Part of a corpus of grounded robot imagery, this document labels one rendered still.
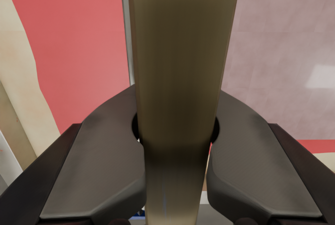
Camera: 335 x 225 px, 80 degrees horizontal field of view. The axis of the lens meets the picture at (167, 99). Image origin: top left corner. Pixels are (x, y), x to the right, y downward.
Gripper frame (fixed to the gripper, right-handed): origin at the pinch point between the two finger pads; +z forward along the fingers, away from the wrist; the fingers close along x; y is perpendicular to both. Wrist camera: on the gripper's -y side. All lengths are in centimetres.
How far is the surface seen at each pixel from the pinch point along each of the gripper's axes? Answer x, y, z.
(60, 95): -14.9, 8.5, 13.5
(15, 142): -22.0, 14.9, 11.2
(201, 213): 40, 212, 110
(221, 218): 63, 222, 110
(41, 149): -20.8, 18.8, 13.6
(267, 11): 11.0, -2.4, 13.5
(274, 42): 12.9, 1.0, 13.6
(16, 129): -22.0, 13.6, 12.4
